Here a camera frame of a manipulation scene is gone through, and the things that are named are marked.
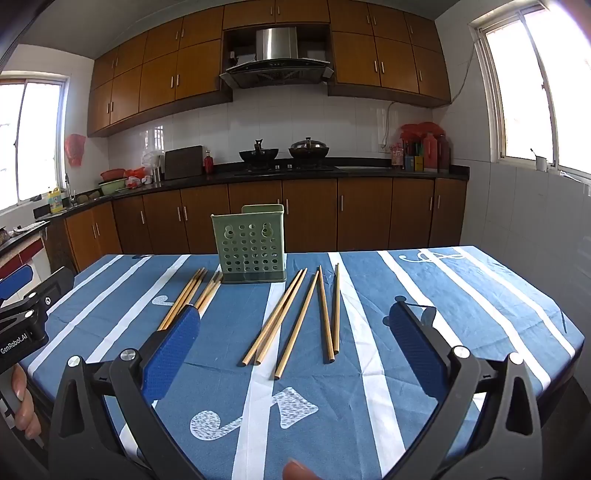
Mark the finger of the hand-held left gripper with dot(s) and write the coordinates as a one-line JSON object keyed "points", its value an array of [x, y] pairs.
{"points": [[55, 284], [16, 279]]}

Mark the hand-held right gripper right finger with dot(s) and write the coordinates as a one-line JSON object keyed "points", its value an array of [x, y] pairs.
{"points": [[418, 346]]}

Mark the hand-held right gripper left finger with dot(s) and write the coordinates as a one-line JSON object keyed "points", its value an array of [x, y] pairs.
{"points": [[173, 350]]}

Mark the bamboo chopstick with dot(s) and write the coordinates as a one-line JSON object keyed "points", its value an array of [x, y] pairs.
{"points": [[213, 293], [281, 317], [206, 290], [272, 317], [298, 323], [182, 297], [210, 291], [189, 297], [336, 309], [325, 314]]}

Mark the green perforated utensil holder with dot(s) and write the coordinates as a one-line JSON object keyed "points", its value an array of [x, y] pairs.
{"points": [[249, 249]]}

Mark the person's left hand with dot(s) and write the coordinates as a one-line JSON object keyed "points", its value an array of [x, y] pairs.
{"points": [[23, 397]]}

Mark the person's right hand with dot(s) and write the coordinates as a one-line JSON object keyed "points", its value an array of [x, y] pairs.
{"points": [[300, 471]]}

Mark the blue white striped tablecloth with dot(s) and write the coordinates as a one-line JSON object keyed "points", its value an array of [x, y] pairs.
{"points": [[221, 369]]}

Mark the yellow detergent bottle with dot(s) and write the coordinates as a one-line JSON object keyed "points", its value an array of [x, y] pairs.
{"points": [[55, 203]]}

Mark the metal faucet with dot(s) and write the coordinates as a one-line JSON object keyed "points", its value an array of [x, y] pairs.
{"points": [[68, 184]]}

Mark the green basin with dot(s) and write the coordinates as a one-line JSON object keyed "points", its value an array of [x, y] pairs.
{"points": [[111, 186]]}

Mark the red basin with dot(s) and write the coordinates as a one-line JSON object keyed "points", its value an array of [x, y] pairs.
{"points": [[113, 174]]}

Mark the red white packets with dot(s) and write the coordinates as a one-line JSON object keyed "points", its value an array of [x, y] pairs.
{"points": [[136, 177]]}

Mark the hanging red plastic bag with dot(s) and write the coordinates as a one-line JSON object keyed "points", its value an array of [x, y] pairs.
{"points": [[75, 150]]}

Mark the small sliding window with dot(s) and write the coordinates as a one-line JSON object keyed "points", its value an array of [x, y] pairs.
{"points": [[37, 138]]}

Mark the white plastic bag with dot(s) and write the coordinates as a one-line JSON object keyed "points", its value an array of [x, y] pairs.
{"points": [[150, 159]]}

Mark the wooden lower cabinets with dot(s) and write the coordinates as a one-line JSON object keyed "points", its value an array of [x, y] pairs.
{"points": [[309, 217]]}

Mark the dark cutting board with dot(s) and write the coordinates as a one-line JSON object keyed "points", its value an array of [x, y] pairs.
{"points": [[183, 162]]}

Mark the black kitchen countertop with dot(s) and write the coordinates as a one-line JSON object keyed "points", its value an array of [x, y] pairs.
{"points": [[369, 171]]}

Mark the yellow blue box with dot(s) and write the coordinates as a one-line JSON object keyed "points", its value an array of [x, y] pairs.
{"points": [[413, 164]]}

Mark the small red bottle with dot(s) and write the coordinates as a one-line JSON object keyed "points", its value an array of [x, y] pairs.
{"points": [[209, 164]]}

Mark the dark red bottle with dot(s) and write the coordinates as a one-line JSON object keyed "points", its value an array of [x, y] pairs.
{"points": [[443, 154]]}

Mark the large red bottle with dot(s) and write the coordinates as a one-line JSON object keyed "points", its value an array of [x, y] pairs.
{"points": [[430, 152]]}

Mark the black gas stove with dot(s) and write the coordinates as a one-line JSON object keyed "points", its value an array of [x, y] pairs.
{"points": [[286, 169]]}

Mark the white cup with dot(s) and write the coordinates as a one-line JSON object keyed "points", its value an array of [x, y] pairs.
{"points": [[540, 162]]}

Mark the wok with lid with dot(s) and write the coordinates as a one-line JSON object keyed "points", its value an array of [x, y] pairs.
{"points": [[308, 148]]}

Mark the wooden upper cabinet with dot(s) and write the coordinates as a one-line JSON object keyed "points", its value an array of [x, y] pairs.
{"points": [[388, 55], [157, 78]]}

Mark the large sliding window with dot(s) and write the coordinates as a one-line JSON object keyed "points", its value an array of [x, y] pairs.
{"points": [[521, 92]]}

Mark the steel range hood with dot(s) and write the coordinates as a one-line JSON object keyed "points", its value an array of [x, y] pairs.
{"points": [[276, 46]]}

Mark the wooden cabinet above hood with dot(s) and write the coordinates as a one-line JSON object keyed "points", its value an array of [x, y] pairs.
{"points": [[277, 11]]}

